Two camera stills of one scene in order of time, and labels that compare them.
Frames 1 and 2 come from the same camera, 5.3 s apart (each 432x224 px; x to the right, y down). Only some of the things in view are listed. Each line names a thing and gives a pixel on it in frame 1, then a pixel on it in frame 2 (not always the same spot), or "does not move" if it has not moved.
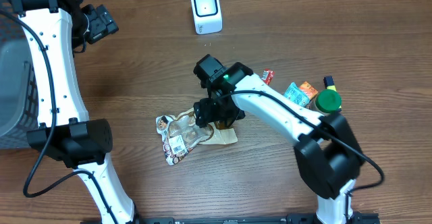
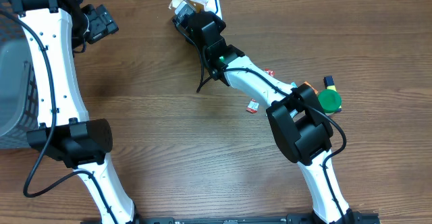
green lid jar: [329, 100] does not move
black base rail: [355, 218] does not move
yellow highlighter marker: [330, 84] does not move
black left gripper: [102, 24] does not move
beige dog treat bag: [179, 134] to [197, 6]
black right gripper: [209, 116] to [219, 23]
